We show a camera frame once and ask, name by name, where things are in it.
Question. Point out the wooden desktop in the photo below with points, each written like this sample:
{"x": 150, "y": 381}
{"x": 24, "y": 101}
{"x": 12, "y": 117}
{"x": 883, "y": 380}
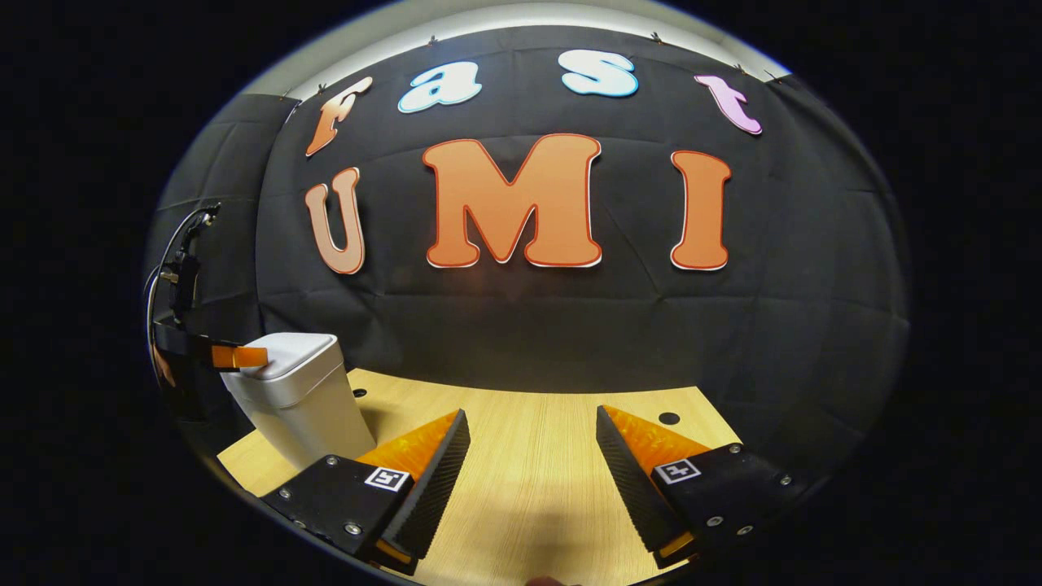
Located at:
{"x": 537, "y": 488}

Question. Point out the black backdrop cloth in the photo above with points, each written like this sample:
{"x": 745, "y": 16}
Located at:
{"x": 529, "y": 325}

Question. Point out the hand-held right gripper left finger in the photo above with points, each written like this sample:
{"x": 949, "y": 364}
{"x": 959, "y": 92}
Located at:
{"x": 427, "y": 496}

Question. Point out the white desktop garbage bin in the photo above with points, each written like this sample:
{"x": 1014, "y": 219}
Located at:
{"x": 301, "y": 399}

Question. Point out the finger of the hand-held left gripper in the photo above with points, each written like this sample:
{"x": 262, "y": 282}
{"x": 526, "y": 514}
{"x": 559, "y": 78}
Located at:
{"x": 240, "y": 356}

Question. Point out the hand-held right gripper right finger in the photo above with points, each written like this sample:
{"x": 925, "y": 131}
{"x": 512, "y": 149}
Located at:
{"x": 639, "y": 496}

